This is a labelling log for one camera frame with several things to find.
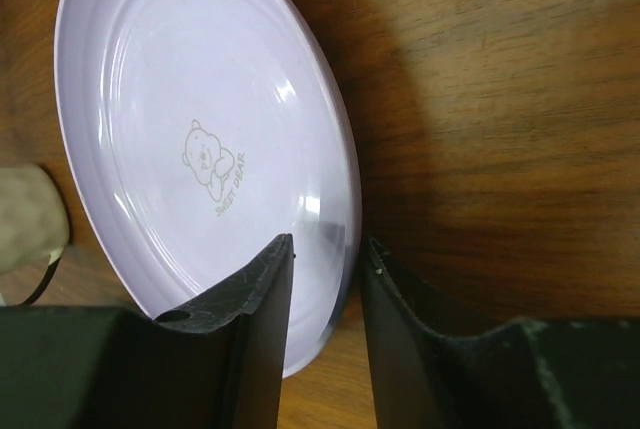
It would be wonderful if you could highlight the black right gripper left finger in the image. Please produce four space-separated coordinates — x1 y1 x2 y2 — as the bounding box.
154 234 295 428

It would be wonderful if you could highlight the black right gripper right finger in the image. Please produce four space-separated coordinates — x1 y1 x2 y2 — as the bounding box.
361 238 525 428

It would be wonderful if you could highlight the lavender round plate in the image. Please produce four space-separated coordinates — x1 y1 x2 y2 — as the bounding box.
54 0 362 376

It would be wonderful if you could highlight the cream mug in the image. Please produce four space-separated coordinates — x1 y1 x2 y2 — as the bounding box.
1 164 70 306

